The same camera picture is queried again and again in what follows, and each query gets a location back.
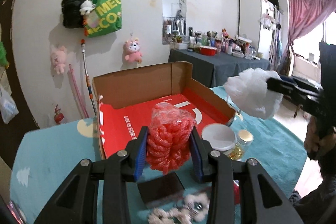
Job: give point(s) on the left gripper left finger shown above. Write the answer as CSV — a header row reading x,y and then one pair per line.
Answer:
x,y
75,200

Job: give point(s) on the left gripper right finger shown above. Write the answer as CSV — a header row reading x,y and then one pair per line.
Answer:
x,y
261,200

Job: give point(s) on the red brain plush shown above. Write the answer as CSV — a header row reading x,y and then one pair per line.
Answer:
x,y
236,194

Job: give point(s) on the white mesh bath pouf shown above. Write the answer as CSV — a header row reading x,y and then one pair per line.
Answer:
x,y
248,91

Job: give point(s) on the red mesh bath pouf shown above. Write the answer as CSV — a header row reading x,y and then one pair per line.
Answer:
x,y
167,146

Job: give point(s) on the white knitted scrunchie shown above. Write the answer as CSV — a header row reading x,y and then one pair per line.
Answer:
x,y
172,216

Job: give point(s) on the right hand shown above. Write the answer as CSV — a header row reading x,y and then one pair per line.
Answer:
x,y
314,145

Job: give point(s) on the teal plush table cover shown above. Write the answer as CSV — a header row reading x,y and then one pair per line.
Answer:
x,y
45,157

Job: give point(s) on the white fluffy scrunchie with bow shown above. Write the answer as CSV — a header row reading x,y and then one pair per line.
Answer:
x,y
197,206

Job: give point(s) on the glass jar gold capsules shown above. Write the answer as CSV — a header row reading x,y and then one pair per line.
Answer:
x,y
244,140

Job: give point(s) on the glass jar dark tea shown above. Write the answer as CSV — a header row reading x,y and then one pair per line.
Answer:
x,y
220,136

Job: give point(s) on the black glossy box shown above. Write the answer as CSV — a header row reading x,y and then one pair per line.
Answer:
x,y
160,191

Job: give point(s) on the pink curtain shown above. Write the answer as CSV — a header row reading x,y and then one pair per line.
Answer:
x,y
304,16

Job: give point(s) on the dark grey covered side table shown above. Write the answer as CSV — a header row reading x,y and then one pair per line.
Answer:
x,y
213,71

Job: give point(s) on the pink hanger stick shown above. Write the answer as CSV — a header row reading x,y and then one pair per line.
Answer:
x,y
76,93

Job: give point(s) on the red cardboard box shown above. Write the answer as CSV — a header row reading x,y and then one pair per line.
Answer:
x,y
126,101

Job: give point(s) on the white wardrobe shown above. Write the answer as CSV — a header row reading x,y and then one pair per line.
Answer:
x,y
257,23

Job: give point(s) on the red basin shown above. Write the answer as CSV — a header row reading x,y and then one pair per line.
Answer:
x,y
208,50

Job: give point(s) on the mop pole orange grip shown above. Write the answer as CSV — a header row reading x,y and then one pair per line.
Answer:
x,y
87,78

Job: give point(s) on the pink plush toy left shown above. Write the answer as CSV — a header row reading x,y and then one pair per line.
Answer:
x,y
58,58

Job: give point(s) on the pink plush toy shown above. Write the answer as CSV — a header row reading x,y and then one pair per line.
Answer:
x,y
58,58
132,51

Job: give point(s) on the pink plush toy centre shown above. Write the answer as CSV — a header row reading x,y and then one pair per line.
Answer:
x,y
132,51

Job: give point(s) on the green tote bag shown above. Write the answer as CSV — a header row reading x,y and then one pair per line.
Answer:
x,y
104,19

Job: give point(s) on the wall mirror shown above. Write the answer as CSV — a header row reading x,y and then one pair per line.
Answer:
x,y
173,20

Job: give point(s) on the black bag on wall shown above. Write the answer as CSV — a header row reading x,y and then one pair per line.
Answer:
x,y
72,17

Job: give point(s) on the white panda plush keychain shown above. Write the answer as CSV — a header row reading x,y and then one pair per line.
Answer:
x,y
86,7

